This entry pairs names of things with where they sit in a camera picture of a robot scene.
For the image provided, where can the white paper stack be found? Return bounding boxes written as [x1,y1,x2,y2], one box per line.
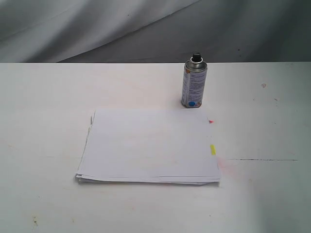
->
[76,109,221,184]

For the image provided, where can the grey backdrop cloth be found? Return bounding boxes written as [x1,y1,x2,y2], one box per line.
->
[0,0,311,63]

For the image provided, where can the silver spray can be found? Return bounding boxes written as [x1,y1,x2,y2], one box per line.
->
[181,53,207,108]

